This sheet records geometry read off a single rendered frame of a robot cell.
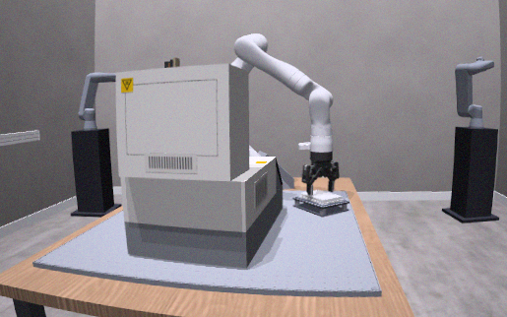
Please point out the white real-time pcr machine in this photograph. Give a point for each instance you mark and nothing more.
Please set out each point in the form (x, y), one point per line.
(192, 123)

